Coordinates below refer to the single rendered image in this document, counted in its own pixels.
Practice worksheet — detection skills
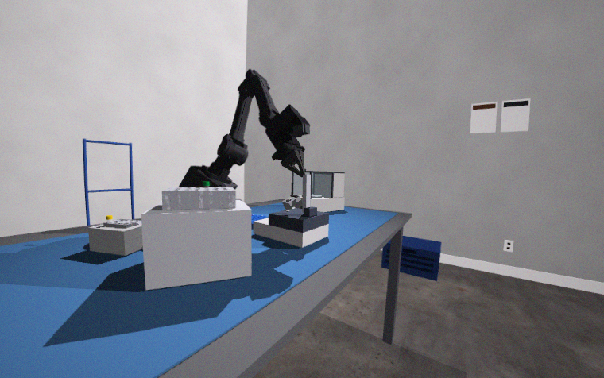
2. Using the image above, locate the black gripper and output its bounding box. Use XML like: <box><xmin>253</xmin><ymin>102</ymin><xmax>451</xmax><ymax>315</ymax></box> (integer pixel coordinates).
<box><xmin>272</xmin><ymin>138</ymin><xmax>305</xmax><ymax>177</ymax></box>

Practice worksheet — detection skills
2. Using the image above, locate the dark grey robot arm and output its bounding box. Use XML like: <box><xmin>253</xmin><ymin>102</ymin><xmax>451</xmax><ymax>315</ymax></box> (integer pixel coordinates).
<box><xmin>201</xmin><ymin>69</ymin><xmax>310</xmax><ymax>184</ymax></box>

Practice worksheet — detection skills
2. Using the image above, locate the blue tube rack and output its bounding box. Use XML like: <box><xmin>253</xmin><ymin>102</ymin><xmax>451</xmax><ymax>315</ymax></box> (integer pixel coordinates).
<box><xmin>252</xmin><ymin>214</ymin><xmax>266</xmax><ymax>229</ymax></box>

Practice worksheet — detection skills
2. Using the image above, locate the blue bench mat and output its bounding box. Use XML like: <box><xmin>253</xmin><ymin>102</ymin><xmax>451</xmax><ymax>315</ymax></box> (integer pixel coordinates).
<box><xmin>0</xmin><ymin>206</ymin><xmax>398</xmax><ymax>378</ymax></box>

